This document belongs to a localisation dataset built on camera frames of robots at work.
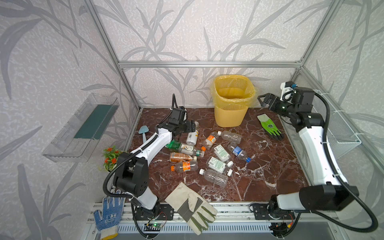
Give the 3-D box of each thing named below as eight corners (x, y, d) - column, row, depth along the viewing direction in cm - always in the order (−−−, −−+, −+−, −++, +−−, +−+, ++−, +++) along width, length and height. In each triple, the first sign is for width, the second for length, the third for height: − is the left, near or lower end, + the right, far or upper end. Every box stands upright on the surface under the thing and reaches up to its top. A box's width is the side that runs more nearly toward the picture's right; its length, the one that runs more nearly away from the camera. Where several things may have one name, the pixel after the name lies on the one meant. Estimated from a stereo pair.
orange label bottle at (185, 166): (172, 175, 88) (171, 172, 83) (171, 166, 91) (170, 162, 87) (198, 170, 90) (198, 166, 85) (196, 161, 93) (196, 157, 89)
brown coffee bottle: (170, 161, 90) (169, 159, 88) (171, 154, 93) (170, 152, 91) (193, 161, 90) (192, 159, 88) (193, 154, 93) (193, 152, 91)
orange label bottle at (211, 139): (204, 145, 101) (204, 141, 96) (212, 134, 107) (212, 129, 103) (210, 149, 99) (211, 145, 95) (218, 137, 105) (219, 132, 101)
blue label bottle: (232, 159, 93) (233, 156, 90) (230, 149, 98) (232, 146, 94) (244, 159, 93) (246, 156, 90) (242, 149, 98) (244, 146, 94)
